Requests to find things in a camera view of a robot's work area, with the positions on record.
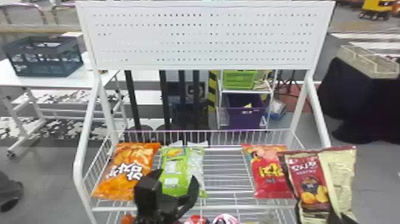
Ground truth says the clear box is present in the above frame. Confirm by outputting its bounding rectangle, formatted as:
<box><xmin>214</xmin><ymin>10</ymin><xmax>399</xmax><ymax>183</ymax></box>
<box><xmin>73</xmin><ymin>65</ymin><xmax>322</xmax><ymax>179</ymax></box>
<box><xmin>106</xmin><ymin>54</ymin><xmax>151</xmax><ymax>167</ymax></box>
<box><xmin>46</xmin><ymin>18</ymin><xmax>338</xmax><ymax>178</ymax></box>
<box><xmin>336</xmin><ymin>43</ymin><xmax>400</xmax><ymax>80</ymax></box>

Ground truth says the dark red snack packet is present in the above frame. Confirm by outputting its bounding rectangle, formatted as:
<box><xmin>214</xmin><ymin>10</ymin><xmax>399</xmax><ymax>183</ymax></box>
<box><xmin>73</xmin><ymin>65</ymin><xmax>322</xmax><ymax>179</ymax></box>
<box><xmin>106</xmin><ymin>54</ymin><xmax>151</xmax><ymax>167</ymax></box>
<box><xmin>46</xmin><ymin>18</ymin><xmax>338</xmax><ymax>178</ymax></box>
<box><xmin>277</xmin><ymin>145</ymin><xmax>358</xmax><ymax>224</ymax></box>

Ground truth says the orange snack packet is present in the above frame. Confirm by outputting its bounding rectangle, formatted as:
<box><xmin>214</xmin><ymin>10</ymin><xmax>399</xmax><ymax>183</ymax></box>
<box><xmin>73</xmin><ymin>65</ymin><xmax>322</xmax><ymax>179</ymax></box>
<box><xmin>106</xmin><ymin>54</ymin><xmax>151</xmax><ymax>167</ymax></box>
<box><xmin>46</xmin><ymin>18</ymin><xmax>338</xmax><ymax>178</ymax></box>
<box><xmin>92</xmin><ymin>142</ymin><xmax>162</xmax><ymax>201</ymax></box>

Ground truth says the black side table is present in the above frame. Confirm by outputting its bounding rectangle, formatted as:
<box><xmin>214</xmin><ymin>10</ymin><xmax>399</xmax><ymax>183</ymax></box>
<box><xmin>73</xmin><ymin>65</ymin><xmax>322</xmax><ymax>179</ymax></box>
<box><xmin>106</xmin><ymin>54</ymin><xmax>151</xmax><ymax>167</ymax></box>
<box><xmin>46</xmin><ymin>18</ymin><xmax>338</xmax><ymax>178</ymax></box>
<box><xmin>317</xmin><ymin>56</ymin><xmax>400</xmax><ymax>145</ymax></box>

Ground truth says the white side table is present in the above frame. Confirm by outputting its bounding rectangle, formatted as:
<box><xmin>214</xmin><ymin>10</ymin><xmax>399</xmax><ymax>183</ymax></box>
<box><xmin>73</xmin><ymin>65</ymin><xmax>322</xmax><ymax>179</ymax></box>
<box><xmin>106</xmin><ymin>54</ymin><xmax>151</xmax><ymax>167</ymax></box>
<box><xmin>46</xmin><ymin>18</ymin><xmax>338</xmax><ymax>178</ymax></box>
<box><xmin>0</xmin><ymin>31</ymin><xmax>129</xmax><ymax>158</ymax></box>

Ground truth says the red noodle cup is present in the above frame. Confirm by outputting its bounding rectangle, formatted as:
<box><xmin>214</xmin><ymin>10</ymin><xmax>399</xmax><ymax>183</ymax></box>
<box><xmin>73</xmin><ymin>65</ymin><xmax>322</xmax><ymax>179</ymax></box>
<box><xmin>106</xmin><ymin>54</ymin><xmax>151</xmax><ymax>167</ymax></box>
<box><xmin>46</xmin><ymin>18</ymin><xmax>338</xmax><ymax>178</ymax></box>
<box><xmin>183</xmin><ymin>214</ymin><xmax>211</xmax><ymax>224</ymax></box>

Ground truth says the striped post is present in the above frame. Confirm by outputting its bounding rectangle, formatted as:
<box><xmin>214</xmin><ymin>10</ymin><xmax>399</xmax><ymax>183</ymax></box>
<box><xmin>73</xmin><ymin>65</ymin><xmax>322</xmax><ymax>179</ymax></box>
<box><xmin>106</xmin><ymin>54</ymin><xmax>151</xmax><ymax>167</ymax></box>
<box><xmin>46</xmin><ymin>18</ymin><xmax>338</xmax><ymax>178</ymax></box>
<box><xmin>207</xmin><ymin>70</ymin><xmax>220</xmax><ymax>113</ymax></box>

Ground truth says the blue crate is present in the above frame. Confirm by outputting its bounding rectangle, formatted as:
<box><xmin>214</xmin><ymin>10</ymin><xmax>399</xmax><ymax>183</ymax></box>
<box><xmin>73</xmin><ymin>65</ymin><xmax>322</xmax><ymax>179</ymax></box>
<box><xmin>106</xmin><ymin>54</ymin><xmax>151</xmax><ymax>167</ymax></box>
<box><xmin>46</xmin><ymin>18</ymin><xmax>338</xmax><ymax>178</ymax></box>
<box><xmin>2</xmin><ymin>35</ymin><xmax>84</xmax><ymax>78</ymax></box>

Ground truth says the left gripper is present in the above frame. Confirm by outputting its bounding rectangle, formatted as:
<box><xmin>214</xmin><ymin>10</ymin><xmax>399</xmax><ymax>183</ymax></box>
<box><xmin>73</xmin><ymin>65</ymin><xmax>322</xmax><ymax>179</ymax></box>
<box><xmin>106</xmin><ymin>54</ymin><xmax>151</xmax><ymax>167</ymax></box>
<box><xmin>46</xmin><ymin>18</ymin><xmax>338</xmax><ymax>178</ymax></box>
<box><xmin>136</xmin><ymin>175</ymin><xmax>201</xmax><ymax>224</ymax></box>

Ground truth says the green snack packet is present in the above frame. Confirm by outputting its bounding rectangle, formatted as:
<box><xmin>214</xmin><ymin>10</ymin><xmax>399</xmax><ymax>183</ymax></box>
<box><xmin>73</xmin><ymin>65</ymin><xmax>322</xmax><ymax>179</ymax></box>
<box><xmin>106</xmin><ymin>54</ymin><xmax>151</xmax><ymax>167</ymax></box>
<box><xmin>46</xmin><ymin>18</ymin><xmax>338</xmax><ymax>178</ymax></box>
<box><xmin>158</xmin><ymin>146</ymin><xmax>208</xmax><ymax>198</ymax></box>

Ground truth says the purple crate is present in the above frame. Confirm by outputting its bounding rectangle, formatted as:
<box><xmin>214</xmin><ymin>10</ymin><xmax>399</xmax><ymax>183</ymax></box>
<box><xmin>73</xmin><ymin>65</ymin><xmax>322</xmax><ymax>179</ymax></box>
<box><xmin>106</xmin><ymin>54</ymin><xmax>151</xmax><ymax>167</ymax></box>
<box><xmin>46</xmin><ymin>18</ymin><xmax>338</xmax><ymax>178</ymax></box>
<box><xmin>224</xmin><ymin>93</ymin><xmax>267</xmax><ymax>130</ymax></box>

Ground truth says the green basket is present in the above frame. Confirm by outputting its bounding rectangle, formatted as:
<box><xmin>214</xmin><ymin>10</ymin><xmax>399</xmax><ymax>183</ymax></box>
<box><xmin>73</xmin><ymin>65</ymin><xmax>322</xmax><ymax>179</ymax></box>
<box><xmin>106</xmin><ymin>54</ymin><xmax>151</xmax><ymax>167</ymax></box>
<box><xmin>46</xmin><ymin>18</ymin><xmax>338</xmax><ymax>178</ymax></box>
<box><xmin>222</xmin><ymin>70</ymin><xmax>258</xmax><ymax>91</ymax></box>

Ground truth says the pink noodle cup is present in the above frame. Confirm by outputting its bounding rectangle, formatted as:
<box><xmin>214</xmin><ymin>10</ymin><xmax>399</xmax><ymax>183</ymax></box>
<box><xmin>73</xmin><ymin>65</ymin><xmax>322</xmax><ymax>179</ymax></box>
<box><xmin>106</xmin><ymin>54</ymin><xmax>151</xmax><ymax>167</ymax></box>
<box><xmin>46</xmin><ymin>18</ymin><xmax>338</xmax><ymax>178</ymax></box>
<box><xmin>212</xmin><ymin>213</ymin><xmax>242</xmax><ymax>224</ymax></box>

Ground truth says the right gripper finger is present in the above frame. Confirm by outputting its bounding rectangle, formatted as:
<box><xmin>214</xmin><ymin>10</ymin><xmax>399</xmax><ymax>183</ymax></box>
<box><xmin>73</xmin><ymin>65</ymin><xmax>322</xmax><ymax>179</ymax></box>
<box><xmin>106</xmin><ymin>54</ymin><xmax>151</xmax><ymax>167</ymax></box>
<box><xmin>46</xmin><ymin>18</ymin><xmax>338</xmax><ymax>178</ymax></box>
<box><xmin>329</xmin><ymin>211</ymin><xmax>360</xmax><ymax>224</ymax></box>

